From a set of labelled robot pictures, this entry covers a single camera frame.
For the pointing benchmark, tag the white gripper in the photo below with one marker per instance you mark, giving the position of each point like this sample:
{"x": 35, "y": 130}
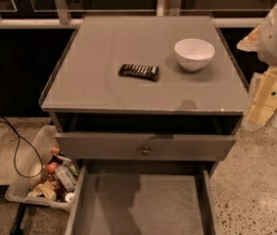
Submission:
{"x": 263, "y": 40}

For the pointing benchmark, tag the black rxbar chocolate bar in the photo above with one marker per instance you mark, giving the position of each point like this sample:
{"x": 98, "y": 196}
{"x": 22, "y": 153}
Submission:
{"x": 139, "y": 71}

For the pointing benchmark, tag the grey top drawer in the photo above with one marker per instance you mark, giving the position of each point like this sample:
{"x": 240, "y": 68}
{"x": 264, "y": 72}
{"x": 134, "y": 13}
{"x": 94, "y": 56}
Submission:
{"x": 128, "y": 146}

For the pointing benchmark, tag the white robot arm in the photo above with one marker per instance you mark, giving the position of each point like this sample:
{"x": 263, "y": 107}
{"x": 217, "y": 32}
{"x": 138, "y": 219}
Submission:
{"x": 253, "y": 88}

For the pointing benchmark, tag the white ceramic bowl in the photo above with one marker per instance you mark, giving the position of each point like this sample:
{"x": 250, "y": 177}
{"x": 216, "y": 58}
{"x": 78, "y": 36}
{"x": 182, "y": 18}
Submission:
{"x": 193, "y": 54}

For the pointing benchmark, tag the clear plastic bottle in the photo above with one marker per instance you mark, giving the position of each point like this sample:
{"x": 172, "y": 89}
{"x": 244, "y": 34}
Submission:
{"x": 65, "y": 177}

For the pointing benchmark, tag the clear plastic storage bin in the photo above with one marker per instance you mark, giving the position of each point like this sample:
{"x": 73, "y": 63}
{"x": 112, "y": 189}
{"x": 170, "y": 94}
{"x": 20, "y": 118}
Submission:
{"x": 32, "y": 170}

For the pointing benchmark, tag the yellow crumpled snack bag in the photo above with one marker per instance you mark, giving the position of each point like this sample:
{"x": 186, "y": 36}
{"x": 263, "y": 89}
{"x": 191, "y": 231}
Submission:
{"x": 50, "y": 190}

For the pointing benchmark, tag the metal window railing frame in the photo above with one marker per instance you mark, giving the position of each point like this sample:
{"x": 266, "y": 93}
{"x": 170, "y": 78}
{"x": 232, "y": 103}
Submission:
{"x": 68, "y": 13}

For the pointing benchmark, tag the orange round fruit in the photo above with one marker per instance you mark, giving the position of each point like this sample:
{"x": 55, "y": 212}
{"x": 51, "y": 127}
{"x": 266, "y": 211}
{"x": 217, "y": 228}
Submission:
{"x": 51, "y": 167}

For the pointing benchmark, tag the open grey middle drawer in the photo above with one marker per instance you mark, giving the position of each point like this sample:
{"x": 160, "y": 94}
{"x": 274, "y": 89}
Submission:
{"x": 143, "y": 199}

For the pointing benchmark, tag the round metal drawer knob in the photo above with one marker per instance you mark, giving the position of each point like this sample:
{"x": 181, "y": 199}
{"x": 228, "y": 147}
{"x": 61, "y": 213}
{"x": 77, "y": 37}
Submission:
{"x": 146, "y": 151}

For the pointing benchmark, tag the grey drawer cabinet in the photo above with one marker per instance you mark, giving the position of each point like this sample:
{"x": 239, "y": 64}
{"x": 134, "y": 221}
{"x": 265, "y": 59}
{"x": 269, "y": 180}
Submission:
{"x": 86, "y": 94}

